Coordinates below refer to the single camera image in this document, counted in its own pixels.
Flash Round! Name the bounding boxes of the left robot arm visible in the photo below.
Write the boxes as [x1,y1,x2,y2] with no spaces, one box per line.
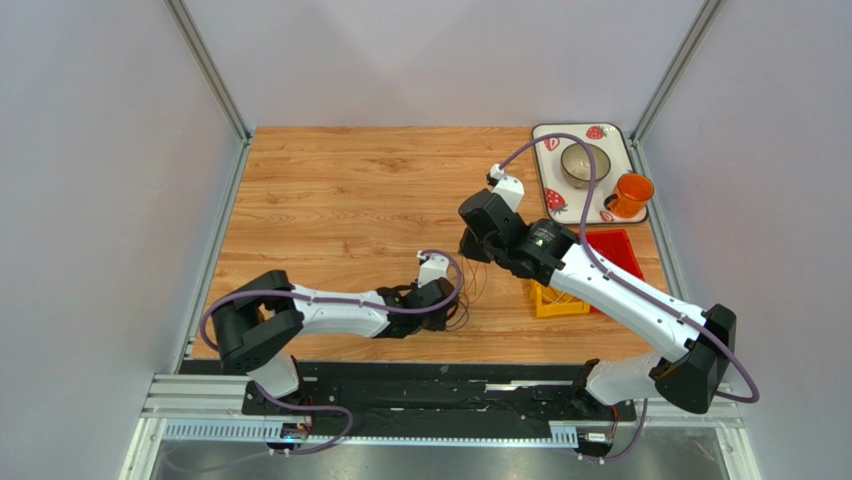
[199,270,460,399]

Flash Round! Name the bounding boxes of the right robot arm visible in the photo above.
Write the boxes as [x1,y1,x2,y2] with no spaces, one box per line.
[459,189,736,414]

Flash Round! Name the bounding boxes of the strawberry pattern tray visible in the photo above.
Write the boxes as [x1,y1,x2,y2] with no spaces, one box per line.
[531,123,648,226]

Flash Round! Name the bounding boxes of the yellow plastic bin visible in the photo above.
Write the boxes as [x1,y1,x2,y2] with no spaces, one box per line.
[530,280,591,318]

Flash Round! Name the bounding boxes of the beige ceramic bowl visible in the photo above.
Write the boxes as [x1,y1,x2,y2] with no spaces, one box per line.
[560,143,611,189]

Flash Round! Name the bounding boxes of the red plastic bin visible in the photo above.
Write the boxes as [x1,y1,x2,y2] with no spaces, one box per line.
[587,229,645,280]

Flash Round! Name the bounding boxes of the orange mug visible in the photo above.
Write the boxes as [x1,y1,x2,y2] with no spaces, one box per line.
[604,173,655,218]

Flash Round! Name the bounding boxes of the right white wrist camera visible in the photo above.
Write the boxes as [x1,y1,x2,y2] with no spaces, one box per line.
[486,164,525,212]

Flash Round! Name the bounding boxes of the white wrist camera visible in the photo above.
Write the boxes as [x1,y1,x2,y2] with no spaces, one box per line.
[486,164,525,212]
[416,250,450,287]

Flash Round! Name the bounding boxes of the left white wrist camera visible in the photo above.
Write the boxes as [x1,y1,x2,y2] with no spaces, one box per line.
[416,250,450,287]

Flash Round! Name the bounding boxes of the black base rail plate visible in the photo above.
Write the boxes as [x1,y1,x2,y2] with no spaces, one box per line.
[240,359,639,441]

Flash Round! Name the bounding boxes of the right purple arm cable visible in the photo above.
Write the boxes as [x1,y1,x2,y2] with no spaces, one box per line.
[499,133,761,464]

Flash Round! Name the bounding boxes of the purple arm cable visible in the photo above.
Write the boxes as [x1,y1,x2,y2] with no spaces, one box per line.
[499,133,761,464]
[198,249,465,457]

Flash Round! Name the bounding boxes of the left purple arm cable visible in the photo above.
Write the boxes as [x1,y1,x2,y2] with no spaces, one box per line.
[198,249,465,457]

